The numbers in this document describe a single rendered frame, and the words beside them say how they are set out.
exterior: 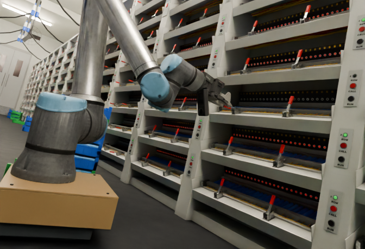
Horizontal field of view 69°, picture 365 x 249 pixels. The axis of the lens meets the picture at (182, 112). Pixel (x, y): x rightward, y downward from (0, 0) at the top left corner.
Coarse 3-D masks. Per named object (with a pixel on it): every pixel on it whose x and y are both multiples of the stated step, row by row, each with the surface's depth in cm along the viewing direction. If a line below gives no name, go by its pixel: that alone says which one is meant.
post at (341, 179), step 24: (360, 0) 91; (336, 96) 89; (360, 96) 83; (336, 120) 87; (360, 120) 82; (336, 144) 85; (360, 144) 80; (336, 168) 83; (360, 216) 81; (312, 240) 84; (336, 240) 78
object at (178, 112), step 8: (184, 96) 186; (192, 96) 178; (144, 104) 193; (176, 104) 190; (184, 104) 182; (192, 104) 175; (144, 112) 194; (152, 112) 184; (160, 112) 176; (168, 112) 168; (176, 112) 161; (184, 112) 154; (192, 112) 148
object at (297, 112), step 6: (222, 108) 139; (240, 108) 129; (246, 108) 126; (252, 108) 123; (258, 108) 121; (264, 108) 118; (270, 108) 116; (276, 108) 114; (282, 108) 112; (300, 114) 105; (306, 114) 101; (312, 114) 99; (318, 114) 99; (324, 114) 98; (330, 114) 96
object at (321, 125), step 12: (216, 108) 140; (216, 120) 133; (228, 120) 127; (240, 120) 120; (252, 120) 115; (264, 120) 110; (276, 120) 105; (288, 120) 101; (300, 120) 97; (312, 120) 93; (324, 120) 90; (324, 132) 91
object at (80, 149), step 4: (76, 148) 158; (80, 148) 159; (84, 148) 160; (88, 148) 161; (92, 148) 162; (96, 148) 163; (100, 148) 164; (76, 152) 158; (80, 152) 159; (84, 152) 160; (88, 152) 161; (92, 152) 162; (96, 152) 163; (92, 156) 162; (96, 156) 163
